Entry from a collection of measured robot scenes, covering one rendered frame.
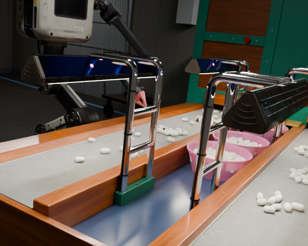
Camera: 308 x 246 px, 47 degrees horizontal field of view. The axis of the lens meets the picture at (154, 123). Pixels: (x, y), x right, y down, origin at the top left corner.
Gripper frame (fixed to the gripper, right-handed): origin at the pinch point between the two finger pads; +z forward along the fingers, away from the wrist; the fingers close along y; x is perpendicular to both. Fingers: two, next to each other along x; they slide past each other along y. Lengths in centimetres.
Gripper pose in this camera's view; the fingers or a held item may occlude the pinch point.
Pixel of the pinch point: (144, 105)
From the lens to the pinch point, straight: 181.3
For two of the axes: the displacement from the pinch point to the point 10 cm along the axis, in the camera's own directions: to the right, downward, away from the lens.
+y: 5.1, -1.5, 8.5
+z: 5.8, 7.9, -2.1
